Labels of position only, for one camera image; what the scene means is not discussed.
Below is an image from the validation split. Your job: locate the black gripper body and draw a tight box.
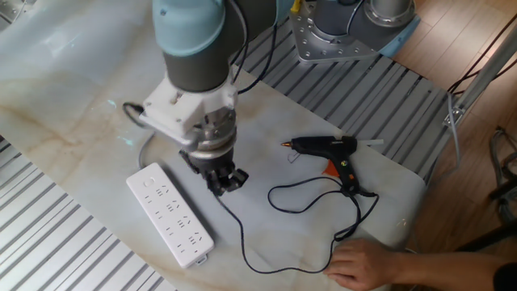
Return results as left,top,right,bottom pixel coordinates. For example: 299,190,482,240
179,147,237,181

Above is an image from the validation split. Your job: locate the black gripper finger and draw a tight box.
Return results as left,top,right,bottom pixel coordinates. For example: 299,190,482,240
205,173,232,198
225,167,250,191

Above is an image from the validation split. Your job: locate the black power cord with plug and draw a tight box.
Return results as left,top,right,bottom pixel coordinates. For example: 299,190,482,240
208,176,380,276

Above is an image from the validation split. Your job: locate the person's bare forearm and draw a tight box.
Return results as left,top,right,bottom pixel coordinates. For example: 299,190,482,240
389,252,502,291

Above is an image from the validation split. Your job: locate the white power strip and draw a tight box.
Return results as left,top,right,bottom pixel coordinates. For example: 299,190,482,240
125,162,216,269

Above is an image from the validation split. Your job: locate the person's bare hand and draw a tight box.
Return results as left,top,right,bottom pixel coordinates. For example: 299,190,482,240
322,238,399,291

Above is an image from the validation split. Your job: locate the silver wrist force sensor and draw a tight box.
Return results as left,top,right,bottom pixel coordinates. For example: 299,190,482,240
189,108,239,161

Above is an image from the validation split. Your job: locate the black hot glue gun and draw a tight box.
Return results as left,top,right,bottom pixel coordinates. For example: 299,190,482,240
281,135,385,198

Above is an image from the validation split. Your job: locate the white marble pattern board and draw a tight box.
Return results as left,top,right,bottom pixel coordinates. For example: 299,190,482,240
0,0,428,291

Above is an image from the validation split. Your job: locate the black chair leg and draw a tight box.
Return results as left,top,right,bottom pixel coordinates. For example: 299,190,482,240
452,177,517,259

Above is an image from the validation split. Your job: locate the black shirt sleeve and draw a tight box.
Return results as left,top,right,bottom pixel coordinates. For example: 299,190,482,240
493,262,517,291

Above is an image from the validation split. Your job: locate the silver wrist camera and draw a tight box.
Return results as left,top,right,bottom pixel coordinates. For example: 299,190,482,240
139,112,202,153

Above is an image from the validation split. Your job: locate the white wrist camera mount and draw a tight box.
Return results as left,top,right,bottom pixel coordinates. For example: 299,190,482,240
139,74,239,141

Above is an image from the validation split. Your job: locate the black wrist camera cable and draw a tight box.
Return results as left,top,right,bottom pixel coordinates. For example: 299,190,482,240
122,101,149,130

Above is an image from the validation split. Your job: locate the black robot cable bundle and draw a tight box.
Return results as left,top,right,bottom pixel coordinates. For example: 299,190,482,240
228,0,280,96

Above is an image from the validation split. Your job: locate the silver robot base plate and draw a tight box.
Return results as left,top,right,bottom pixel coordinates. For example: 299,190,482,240
290,0,383,64

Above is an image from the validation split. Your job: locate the thin grey hanging cable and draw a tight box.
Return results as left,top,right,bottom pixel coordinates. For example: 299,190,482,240
446,92,462,171

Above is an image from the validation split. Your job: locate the black floor cable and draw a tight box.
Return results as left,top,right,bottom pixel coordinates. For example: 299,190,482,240
447,14,517,96

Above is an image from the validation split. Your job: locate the silver corner bracket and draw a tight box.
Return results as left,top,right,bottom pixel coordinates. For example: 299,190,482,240
0,0,37,27

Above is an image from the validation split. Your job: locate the grey cable bundle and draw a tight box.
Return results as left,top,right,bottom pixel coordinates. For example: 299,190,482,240
488,127,517,223

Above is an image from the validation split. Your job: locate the aluminium frame beam with bracket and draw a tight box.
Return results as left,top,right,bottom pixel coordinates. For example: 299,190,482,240
442,23,517,130

